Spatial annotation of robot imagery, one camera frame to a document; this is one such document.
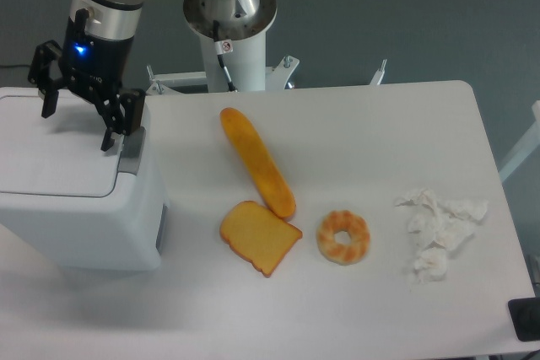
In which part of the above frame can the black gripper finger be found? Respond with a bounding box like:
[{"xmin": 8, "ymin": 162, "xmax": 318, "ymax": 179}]
[
  {"xmin": 28, "ymin": 40, "xmax": 64, "ymax": 119},
  {"xmin": 93, "ymin": 88, "xmax": 146, "ymax": 152}
]

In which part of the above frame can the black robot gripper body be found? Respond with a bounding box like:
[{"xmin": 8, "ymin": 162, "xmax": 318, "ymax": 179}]
[{"xmin": 62, "ymin": 19, "xmax": 135, "ymax": 107}]

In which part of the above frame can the white trash can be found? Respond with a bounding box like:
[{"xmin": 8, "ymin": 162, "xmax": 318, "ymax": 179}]
[{"xmin": 0, "ymin": 86, "xmax": 170, "ymax": 272}]

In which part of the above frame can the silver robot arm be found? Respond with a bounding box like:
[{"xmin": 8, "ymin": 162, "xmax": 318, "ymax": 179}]
[{"xmin": 28, "ymin": 0, "xmax": 145, "ymax": 151}]

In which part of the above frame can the orange baguette bread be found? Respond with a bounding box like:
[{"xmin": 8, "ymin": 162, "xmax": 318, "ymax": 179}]
[{"xmin": 219, "ymin": 107, "xmax": 296, "ymax": 218}]

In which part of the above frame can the orange toast slice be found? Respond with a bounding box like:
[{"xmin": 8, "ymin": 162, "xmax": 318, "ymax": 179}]
[{"xmin": 219, "ymin": 201, "xmax": 303, "ymax": 277}]

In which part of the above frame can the glazed donut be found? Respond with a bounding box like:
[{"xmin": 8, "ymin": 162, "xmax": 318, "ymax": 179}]
[{"xmin": 316, "ymin": 210, "xmax": 371, "ymax": 266}]

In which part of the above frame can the crumpled white tissue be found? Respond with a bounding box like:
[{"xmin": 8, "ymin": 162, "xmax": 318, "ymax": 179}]
[{"xmin": 394, "ymin": 187, "xmax": 489, "ymax": 283}]

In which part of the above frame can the black device at table edge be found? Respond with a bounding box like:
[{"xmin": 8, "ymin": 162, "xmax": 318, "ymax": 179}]
[{"xmin": 508, "ymin": 297, "xmax": 540, "ymax": 341}]

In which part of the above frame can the black cable on pedestal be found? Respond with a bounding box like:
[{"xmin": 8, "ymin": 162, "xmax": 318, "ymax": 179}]
[{"xmin": 212, "ymin": 19, "xmax": 240, "ymax": 93}]

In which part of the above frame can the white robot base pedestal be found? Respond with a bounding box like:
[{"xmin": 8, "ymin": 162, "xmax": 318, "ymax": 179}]
[{"xmin": 183, "ymin": 0, "xmax": 277, "ymax": 93}]

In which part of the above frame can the white frame bracket right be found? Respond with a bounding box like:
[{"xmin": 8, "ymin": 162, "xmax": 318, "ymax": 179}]
[{"xmin": 499, "ymin": 100, "xmax": 539, "ymax": 183}]

